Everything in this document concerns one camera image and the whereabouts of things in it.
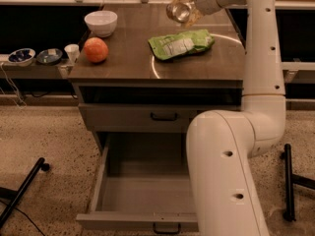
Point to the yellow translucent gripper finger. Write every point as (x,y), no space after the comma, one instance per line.
(191,16)

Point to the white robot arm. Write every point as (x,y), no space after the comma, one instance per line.
(219,143)

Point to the grey drawer cabinet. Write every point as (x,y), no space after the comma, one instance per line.
(131,74)

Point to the closed middle drawer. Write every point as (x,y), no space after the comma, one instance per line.
(144,118)

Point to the open bottom drawer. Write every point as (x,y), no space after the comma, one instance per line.
(142,183)

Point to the green chip bag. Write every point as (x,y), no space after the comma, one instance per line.
(184,43)

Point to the white bowl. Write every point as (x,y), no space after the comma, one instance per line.
(101,23)

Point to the orange round fruit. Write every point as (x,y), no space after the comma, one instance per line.
(96,50)

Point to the small white paper cup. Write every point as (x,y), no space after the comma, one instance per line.
(73,52)

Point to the grey side shelf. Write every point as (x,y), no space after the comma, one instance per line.
(37,71)

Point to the dark blue saucer bowl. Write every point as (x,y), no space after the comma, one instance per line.
(50,56)

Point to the blue patterned bowl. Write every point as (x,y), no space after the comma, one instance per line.
(22,57)

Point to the black right stand leg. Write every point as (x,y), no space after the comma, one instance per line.
(290,180)

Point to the black stand leg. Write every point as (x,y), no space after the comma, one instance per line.
(14,196)
(290,180)

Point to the black left stand leg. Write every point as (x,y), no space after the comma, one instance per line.
(14,196)

